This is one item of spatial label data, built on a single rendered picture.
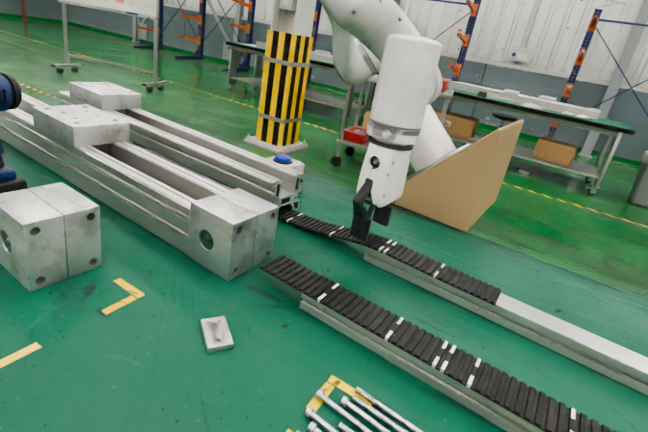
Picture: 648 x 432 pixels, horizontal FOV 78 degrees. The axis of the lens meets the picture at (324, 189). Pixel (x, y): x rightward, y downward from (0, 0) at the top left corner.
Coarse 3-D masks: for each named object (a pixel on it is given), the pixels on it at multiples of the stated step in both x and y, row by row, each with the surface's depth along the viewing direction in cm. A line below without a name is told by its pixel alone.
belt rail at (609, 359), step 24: (384, 264) 69; (432, 288) 64; (456, 288) 62; (480, 312) 61; (504, 312) 59; (528, 312) 59; (528, 336) 58; (552, 336) 56; (576, 336) 55; (576, 360) 55; (600, 360) 53; (624, 360) 52; (624, 384) 52
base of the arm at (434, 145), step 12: (432, 108) 105; (432, 120) 102; (420, 132) 101; (432, 132) 100; (444, 132) 102; (420, 144) 101; (432, 144) 100; (444, 144) 100; (468, 144) 100; (420, 156) 101; (432, 156) 100; (444, 156) 96; (420, 168) 103
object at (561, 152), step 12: (456, 120) 511; (468, 120) 504; (456, 132) 514; (468, 132) 508; (540, 144) 471; (552, 144) 463; (564, 144) 467; (540, 156) 473; (552, 156) 465; (564, 156) 458
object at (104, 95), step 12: (72, 84) 106; (84, 84) 107; (96, 84) 110; (108, 84) 113; (72, 96) 108; (84, 96) 104; (96, 96) 101; (108, 96) 101; (120, 96) 104; (132, 96) 107; (108, 108) 102; (120, 108) 105; (132, 108) 108
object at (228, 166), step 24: (144, 120) 105; (144, 144) 95; (168, 144) 90; (192, 144) 88; (216, 144) 92; (192, 168) 87; (216, 168) 84; (240, 168) 79; (264, 168) 85; (288, 168) 84; (264, 192) 76; (288, 192) 82
